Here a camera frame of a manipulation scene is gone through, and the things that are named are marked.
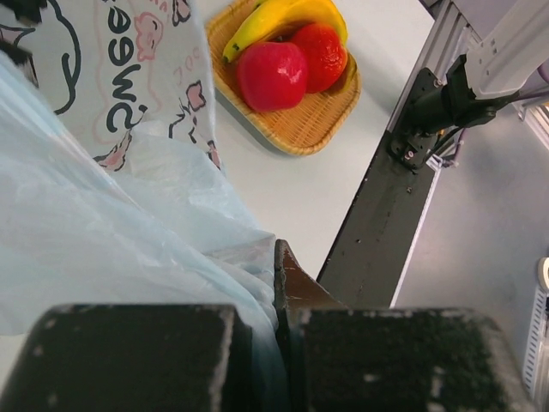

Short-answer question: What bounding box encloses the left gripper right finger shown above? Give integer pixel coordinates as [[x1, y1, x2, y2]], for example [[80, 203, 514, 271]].
[[274, 240, 535, 411]]

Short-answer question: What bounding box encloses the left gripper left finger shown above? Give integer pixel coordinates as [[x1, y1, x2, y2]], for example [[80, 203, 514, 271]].
[[1, 305, 253, 411]]

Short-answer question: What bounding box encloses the light blue plastic bag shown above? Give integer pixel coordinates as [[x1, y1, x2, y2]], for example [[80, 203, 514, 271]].
[[0, 0, 288, 412]]

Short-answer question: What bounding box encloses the red fake fruit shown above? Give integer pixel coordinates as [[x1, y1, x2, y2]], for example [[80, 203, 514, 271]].
[[237, 42, 308, 112]]

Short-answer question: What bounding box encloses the orange fake persimmon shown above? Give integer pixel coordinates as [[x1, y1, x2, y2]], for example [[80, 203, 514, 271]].
[[290, 23, 347, 94]]

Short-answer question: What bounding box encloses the yellow fake banana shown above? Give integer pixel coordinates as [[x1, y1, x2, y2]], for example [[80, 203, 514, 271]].
[[222, 1, 348, 63]]

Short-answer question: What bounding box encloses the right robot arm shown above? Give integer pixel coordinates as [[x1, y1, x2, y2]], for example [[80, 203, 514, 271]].
[[407, 1, 548, 134]]

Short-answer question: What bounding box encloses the woven bamboo tray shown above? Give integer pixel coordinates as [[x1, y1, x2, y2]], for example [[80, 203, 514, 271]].
[[206, 1, 361, 156]]

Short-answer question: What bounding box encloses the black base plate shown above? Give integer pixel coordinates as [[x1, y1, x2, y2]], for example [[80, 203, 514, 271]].
[[316, 67, 447, 310]]

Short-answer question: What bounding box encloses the white slotted cable duct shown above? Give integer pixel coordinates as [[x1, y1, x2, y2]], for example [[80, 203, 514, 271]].
[[522, 257, 548, 411]]

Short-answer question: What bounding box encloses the aluminium frame rail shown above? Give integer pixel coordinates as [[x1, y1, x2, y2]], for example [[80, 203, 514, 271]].
[[418, 0, 549, 147]]

